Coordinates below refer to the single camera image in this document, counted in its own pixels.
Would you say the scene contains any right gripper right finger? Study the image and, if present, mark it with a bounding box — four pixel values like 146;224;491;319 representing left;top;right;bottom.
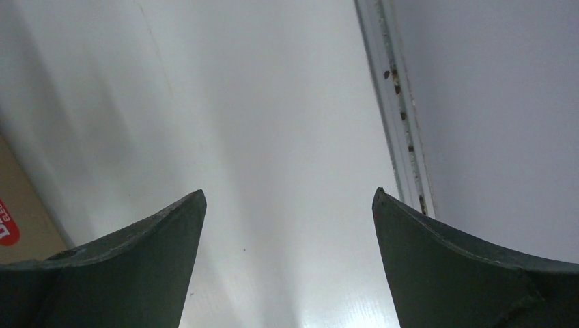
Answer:
372;188;578;327

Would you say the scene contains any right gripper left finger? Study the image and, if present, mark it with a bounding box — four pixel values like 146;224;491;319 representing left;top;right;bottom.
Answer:
1;190;207;327

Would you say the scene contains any tan plastic storage bin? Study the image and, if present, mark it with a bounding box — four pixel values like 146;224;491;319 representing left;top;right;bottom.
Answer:
1;138;67;264

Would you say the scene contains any aluminium frame rail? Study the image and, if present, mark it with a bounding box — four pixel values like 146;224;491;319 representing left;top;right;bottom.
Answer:
354;0;436;217

